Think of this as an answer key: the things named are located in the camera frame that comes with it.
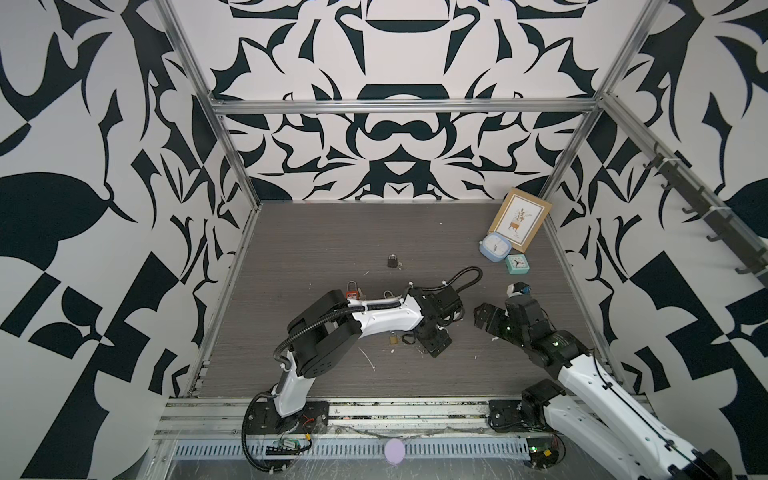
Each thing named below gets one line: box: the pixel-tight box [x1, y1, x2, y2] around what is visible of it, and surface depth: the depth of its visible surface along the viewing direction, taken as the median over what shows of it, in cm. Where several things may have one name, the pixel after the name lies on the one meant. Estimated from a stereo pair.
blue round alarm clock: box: [479, 232, 512, 263], surface depth 107 cm
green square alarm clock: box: [505, 254, 530, 275], surface depth 104 cm
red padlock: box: [346, 280, 361, 300], surface depth 98 cm
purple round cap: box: [384, 438, 406, 465], surface depth 64 cm
